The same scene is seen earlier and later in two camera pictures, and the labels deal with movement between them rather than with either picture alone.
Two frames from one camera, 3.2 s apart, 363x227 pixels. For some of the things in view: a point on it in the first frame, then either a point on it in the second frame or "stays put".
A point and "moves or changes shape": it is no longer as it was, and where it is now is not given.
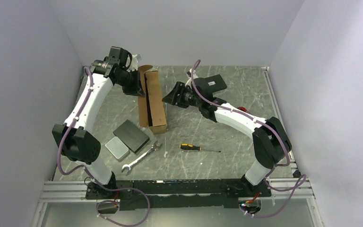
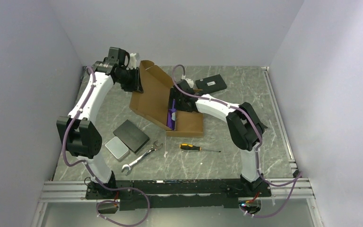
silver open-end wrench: x=155 y=147 stays put
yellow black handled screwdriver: x=187 y=146 stays put
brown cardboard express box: x=151 y=108 moves or changes shape
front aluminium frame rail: x=59 y=191 stays put
